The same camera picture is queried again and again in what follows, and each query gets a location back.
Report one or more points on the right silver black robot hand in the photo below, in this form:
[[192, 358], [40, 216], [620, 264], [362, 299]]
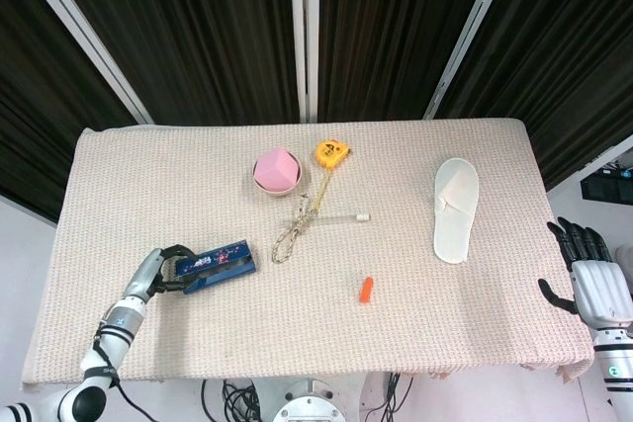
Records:
[[601, 288]]

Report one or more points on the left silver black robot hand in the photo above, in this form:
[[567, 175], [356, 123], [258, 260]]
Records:
[[146, 276]]

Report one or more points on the blue glasses box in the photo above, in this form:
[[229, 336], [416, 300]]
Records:
[[217, 259]]

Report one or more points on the grey round robot base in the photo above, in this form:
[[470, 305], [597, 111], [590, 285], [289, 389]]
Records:
[[309, 407]]

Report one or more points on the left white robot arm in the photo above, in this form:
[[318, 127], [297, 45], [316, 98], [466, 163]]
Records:
[[116, 330]]

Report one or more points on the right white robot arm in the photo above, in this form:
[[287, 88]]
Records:
[[613, 362]]

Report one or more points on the beige bowl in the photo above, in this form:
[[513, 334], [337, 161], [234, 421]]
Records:
[[277, 193]]

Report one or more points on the white disposable slipper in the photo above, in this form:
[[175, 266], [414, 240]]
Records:
[[452, 234]]

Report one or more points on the pink foam block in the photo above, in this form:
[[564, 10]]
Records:
[[274, 170]]

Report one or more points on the beige woven tablecloth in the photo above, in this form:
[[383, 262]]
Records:
[[316, 343]]

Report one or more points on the black curtain panel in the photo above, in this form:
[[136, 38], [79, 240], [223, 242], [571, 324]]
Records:
[[198, 36], [395, 31], [39, 120], [559, 71]]

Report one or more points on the clear tube with white cap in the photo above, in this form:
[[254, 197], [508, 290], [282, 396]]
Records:
[[341, 218]]

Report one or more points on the yellow tape measure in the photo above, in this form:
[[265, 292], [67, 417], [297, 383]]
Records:
[[329, 154]]

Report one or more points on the orange rubber cap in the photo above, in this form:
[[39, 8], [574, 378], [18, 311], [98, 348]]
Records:
[[366, 291]]

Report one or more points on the white metal frame post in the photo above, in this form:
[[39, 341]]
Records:
[[79, 29], [470, 31], [298, 31]]

